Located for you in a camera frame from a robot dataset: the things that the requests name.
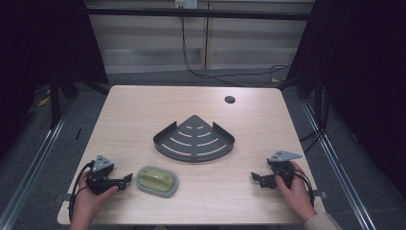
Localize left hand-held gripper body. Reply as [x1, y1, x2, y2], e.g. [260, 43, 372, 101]
[84, 154, 123, 196]

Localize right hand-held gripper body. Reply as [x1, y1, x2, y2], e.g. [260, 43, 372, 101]
[266, 150, 303, 190]

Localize person's left hand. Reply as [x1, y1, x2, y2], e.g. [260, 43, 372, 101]
[70, 172, 120, 225]

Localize person's right hand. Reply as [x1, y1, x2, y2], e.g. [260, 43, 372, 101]
[274, 160, 318, 222]

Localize grey soap dish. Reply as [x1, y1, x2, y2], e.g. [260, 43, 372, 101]
[135, 165, 179, 199]

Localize yellow soap bar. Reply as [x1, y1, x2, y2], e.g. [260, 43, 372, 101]
[138, 168, 175, 193]

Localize dark grey corner shelf rack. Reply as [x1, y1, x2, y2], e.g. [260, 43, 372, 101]
[152, 114, 236, 164]

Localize black metal stand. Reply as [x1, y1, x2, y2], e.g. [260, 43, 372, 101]
[48, 71, 62, 130]

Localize yellow floor scrap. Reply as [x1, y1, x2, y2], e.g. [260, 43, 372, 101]
[36, 95, 52, 108]

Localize dark curtain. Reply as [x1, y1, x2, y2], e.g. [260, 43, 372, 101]
[0, 0, 109, 161]
[285, 0, 406, 200]

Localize black horizontal metal bar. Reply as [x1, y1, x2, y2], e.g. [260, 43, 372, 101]
[85, 7, 316, 21]

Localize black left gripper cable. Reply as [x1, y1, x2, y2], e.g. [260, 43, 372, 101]
[68, 160, 96, 222]

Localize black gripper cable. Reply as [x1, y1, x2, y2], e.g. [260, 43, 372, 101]
[68, 160, 96, 222]
[286, 168, 316, 208]

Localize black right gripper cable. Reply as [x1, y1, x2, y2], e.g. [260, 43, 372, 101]
[286, 168, 316, 208]

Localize black floor cables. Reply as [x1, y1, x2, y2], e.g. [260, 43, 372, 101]
[298, 83, 329, 155]

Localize aluminium floor rail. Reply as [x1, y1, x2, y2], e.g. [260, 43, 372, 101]
[0, 104, 75, 230]
[300, 100, 379, 230]

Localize black wall cable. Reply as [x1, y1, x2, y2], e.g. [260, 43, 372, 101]
[179, 15, 292, 88]

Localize white wall power outlet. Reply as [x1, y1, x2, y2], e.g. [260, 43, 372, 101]
[174, 0, 199, 10]

